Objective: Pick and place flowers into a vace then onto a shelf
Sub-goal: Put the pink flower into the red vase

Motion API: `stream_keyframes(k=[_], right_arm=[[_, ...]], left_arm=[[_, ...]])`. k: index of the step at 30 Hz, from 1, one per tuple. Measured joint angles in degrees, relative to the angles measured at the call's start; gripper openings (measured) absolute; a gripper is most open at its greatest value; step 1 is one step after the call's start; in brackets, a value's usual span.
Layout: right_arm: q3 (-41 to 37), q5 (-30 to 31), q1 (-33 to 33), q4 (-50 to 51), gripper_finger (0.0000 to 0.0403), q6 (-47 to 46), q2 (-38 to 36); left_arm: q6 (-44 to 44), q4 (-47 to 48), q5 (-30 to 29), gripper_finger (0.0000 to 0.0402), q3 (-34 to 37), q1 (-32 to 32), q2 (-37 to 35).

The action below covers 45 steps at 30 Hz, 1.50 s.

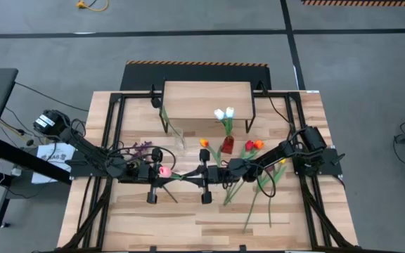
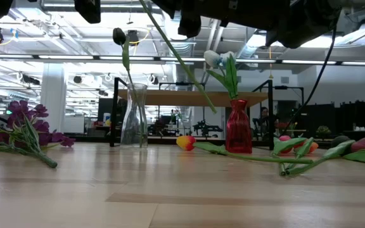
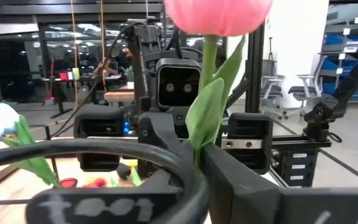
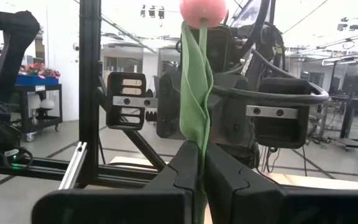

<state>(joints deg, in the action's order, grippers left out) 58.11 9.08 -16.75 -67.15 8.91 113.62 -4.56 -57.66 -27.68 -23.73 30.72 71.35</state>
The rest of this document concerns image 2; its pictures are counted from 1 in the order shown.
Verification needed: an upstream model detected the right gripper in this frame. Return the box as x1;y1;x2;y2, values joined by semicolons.
150;0;234;39

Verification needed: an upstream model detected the black artificial tulip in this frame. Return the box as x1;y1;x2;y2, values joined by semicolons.
285;135;357;177
112;27;147;148

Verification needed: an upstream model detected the white blue-tinted artificial tulip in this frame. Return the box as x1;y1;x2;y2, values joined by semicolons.
203;49;240;101

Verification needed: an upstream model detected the yellow red-tipped artificial tulip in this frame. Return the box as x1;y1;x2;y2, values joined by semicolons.
176;135;314;165

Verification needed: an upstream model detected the red ribbed glass vase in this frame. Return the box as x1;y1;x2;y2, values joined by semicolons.
225;99;253;155

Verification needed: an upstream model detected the purple artificial flower bunch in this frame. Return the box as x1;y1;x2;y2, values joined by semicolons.
0;100;76;169

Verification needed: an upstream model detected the orange artificial tulip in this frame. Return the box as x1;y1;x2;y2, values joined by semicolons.
282;137;321;177

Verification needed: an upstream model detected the white building pillar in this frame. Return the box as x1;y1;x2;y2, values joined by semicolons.
39;65;68;136

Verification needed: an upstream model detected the person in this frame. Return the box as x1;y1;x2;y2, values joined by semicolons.
258;106;278;140

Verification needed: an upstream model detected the clear glass vase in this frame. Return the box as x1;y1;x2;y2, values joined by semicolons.
120;82;148;149

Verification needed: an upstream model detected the black cabinet row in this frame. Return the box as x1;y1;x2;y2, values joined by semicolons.
299;100;365;132

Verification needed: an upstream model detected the wooden shelf black frame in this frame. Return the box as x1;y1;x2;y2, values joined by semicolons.
109;77;305;151

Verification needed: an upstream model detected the hanging black cable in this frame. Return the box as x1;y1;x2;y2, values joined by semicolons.
280;27;338;136

